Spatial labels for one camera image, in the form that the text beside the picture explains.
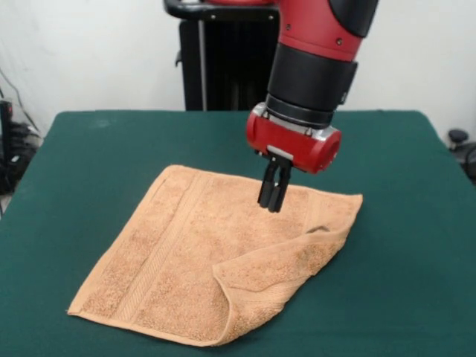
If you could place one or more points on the black chair base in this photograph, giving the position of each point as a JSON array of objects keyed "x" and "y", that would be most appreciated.
[{"x": 463, "y": 148}]

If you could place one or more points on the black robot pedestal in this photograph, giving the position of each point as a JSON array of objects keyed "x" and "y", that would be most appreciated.
[{"x": 230, "y": 67}]

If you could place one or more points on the black box device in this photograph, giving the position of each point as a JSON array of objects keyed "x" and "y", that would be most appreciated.
[{"x": 5, "y": 122}]

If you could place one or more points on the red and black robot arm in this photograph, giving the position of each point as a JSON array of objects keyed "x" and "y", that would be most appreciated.
[{"x": 316, "y": 56}]

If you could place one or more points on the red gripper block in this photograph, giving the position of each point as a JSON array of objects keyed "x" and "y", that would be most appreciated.
[{"x": 286, "y": 143}]

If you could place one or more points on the dark green table cloth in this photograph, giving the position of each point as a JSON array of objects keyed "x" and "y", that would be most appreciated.
[{"x": 390, "y": 297}]

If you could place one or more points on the tan terry towel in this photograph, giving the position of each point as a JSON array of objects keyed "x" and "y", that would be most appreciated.
[{"x": 178, "y": 253}]

